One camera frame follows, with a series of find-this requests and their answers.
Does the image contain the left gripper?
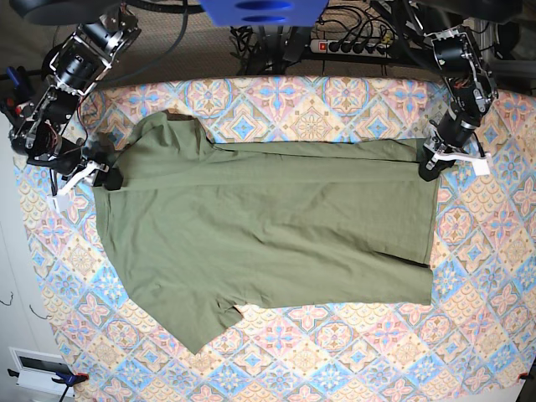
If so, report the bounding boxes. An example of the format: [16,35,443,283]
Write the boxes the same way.
[419,125,492,182]

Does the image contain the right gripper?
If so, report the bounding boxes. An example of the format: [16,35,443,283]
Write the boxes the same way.
[49,133,123,195]

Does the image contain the green t-shirt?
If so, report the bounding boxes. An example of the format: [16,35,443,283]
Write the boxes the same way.
[94,112,438,353]

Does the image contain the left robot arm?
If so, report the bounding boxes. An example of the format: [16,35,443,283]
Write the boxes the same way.
[398,1,498,182]

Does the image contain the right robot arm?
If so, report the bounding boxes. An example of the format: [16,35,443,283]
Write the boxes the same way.
[1,1,141,195]

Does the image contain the upper left table clamp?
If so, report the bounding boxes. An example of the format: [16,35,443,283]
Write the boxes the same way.
[1,66,30,126]

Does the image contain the white power strip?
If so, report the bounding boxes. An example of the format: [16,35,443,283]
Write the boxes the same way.
[309,39,388,57]

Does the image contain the patterned tablecloth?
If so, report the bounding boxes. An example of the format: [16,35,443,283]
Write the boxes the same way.
[13,77,535,401]

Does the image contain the white floor outlet box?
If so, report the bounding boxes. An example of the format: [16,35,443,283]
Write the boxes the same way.
[8,347,72,397]

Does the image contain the lower left table clamp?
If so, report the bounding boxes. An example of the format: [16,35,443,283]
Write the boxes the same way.
[8,368,89,389]

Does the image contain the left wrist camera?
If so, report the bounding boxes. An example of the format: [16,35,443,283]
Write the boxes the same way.
[472,158,491,176]

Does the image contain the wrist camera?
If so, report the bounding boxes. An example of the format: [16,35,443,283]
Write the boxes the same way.
[472,158,491,176]
[47,194,72,214]

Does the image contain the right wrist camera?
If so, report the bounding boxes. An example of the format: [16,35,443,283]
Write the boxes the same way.
[47,194,72,214]

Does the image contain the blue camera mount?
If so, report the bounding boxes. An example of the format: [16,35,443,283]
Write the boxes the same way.
[199,0,328,27]

